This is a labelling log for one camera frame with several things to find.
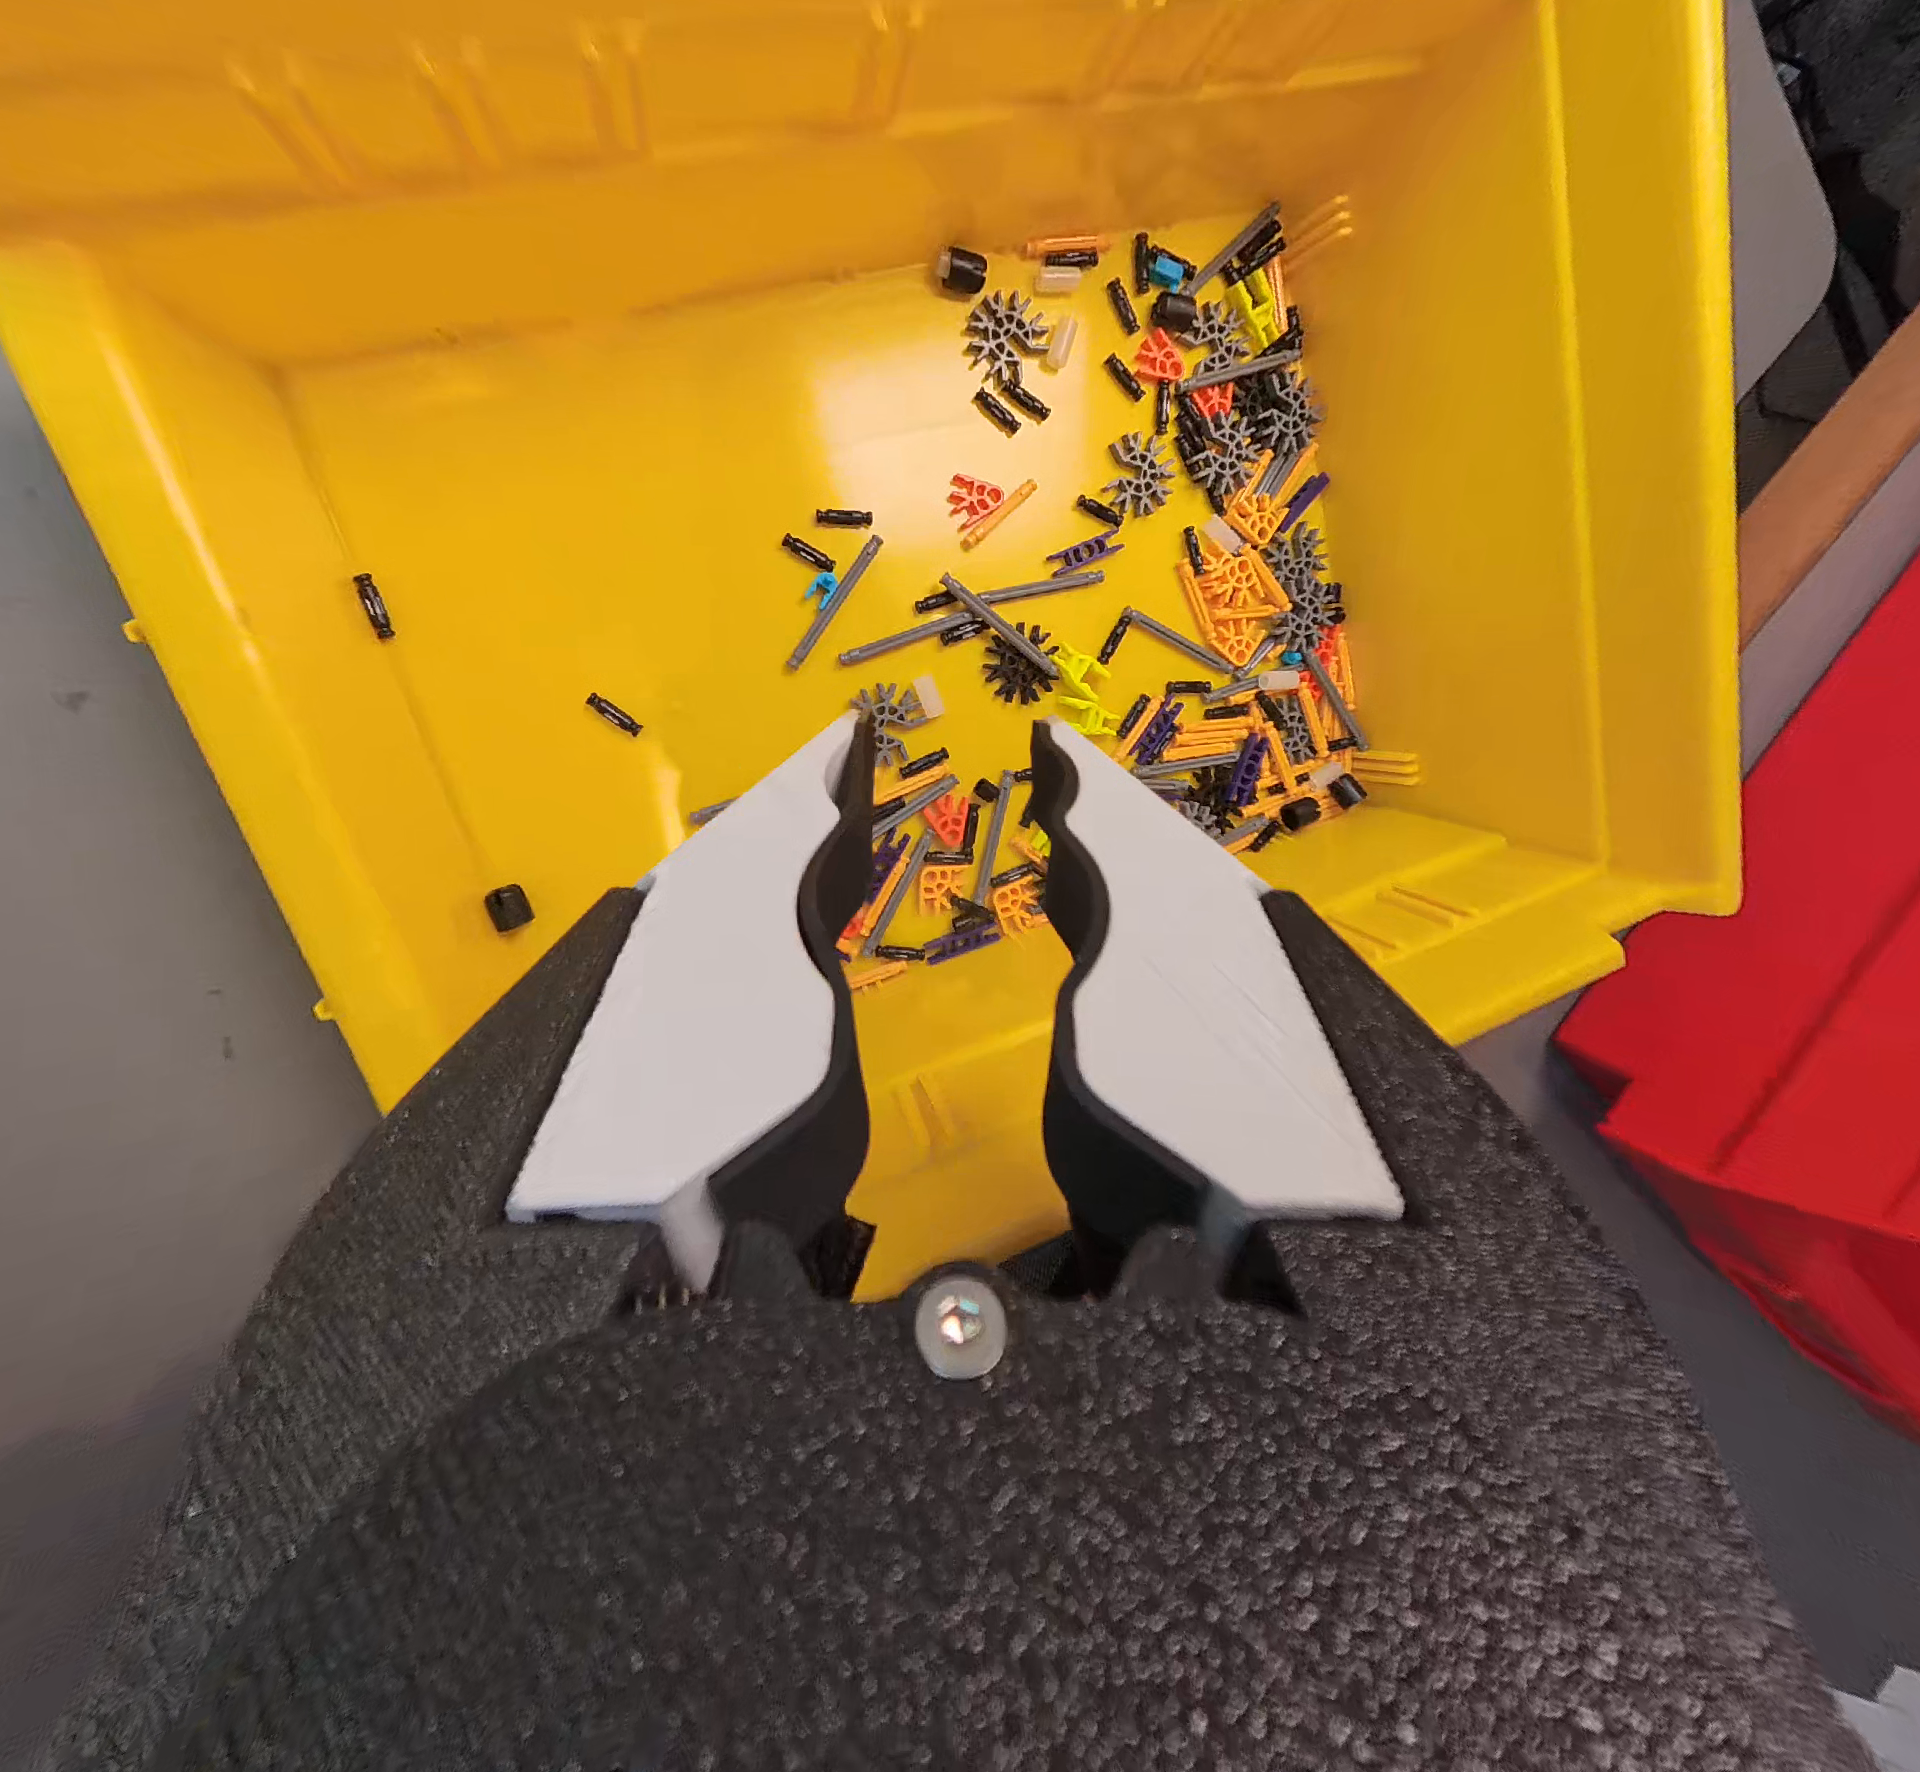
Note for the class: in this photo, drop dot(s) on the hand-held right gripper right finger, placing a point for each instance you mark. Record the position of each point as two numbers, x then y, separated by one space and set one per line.
1235 1052

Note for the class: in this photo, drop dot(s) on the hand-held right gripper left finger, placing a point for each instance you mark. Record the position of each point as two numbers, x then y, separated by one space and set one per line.
684 1034

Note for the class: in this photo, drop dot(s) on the wooden table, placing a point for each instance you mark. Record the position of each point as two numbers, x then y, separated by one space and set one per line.
1825 486

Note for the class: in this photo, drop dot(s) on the yellow plastic bin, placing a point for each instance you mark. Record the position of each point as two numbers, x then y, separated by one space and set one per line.
526 525

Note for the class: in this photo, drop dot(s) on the stack of red bins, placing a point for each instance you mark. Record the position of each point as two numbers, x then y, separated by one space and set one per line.
1799 1052

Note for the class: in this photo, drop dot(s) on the pile of small toy parts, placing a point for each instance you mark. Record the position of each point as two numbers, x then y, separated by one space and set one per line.
1244 600

